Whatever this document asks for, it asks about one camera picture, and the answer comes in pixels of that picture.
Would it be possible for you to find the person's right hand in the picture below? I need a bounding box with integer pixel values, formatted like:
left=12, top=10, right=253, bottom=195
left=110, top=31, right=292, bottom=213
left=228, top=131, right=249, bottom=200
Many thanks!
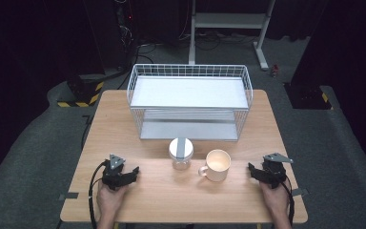
left=260, top=183, right=290, bottom=219

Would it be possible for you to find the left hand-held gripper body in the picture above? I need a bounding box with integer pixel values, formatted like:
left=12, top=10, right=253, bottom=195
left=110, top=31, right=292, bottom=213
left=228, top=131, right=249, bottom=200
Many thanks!
left=101, top=154, right=128, bottom=191

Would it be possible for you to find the black equipment tower with cables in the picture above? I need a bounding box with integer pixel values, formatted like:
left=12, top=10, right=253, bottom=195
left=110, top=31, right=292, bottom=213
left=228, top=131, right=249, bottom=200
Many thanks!
left=112, top=0, right=139, bottom=72

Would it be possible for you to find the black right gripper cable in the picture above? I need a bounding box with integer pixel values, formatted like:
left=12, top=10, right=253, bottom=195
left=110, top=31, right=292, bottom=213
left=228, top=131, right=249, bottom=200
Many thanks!
left=280, top=176, right=296, bottom=227

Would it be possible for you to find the white two-tier wire rack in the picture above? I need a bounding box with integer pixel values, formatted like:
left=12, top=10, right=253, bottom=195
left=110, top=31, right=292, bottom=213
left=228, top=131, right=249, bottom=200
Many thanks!
left=126, top=63, right=254, bottom=142

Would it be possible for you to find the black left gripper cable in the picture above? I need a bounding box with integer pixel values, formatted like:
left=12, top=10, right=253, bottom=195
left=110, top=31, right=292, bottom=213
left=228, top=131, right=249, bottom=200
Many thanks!
left=88, top=160, right=110, bottom=229

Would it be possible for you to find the grey tape piece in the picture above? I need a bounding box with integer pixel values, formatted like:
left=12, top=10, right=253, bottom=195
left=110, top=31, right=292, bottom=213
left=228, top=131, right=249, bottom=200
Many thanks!
left=58, top=192, right=80, bottom=201
left=289, top=187, right=310, bottom=198

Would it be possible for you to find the person's left hand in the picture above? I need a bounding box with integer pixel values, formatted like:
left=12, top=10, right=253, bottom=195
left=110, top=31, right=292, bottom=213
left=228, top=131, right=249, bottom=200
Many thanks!
left=96, top=184, right=130, bottom=220

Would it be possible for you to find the black base with yellow stripes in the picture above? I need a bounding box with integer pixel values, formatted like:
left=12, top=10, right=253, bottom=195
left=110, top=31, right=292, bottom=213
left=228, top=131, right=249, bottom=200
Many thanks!
left=283, top=82, right=334, bottom=111
left=56, top=79, right=106, bottom=109

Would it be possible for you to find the cream mug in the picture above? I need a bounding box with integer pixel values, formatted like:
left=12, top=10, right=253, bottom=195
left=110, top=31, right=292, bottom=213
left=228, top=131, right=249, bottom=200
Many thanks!
left=197, top=149, right=233, bottom=183

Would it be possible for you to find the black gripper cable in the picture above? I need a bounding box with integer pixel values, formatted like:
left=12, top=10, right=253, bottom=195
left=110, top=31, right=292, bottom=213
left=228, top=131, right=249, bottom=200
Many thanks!
left=280, top=176, right=296, bottom=227
left=88, top=160, right=110, bottom=229

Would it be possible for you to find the glass jar with white lid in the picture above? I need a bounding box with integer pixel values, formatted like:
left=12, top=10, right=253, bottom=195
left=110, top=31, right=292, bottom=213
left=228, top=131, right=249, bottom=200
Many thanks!
left=168, top=136, right=194, bottom=172

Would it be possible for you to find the white metal stand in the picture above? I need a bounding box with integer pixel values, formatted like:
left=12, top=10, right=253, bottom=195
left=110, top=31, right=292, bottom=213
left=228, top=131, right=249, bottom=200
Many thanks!
left=188, top=0, right=276, bottom=72

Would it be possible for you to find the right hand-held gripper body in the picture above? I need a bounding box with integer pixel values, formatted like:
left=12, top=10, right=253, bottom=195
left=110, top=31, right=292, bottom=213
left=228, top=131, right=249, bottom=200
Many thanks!
left=261, top=152, right=294, bottom=190

